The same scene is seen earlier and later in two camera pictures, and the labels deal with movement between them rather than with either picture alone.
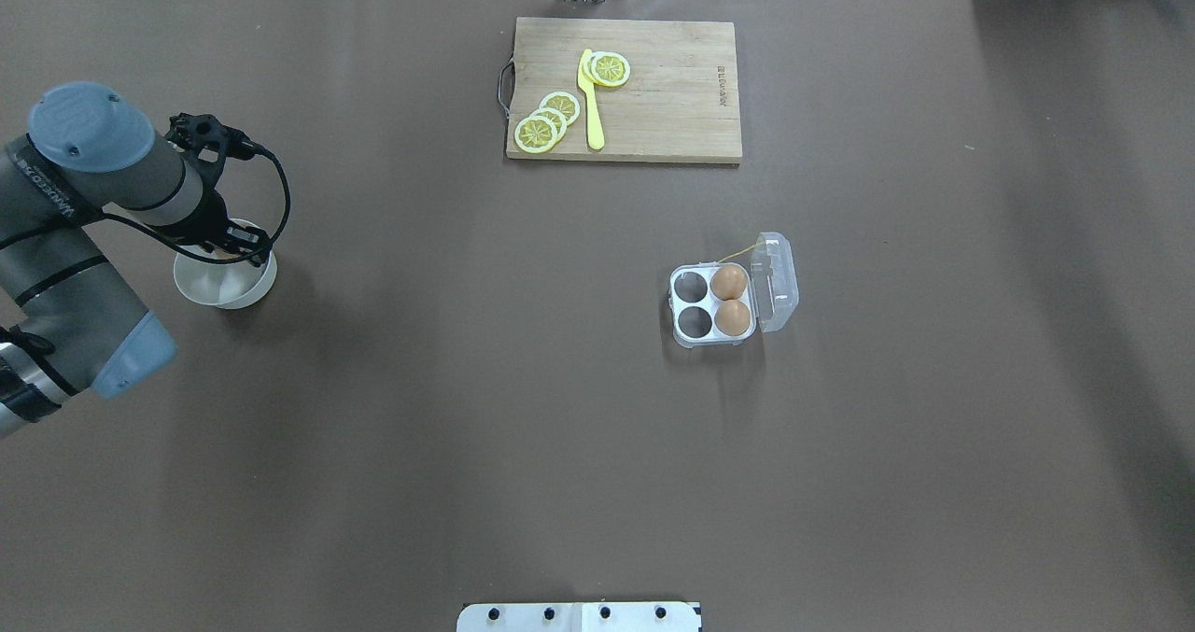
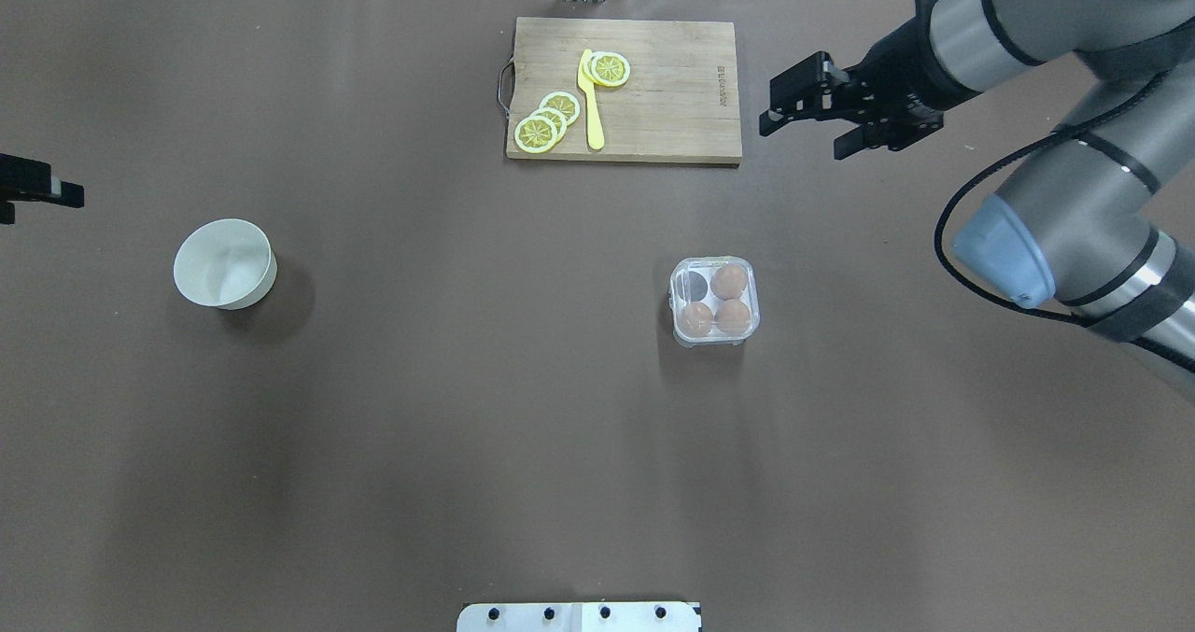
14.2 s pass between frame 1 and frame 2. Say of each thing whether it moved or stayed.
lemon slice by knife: stayed
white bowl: stayed
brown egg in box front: stayed
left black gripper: moved
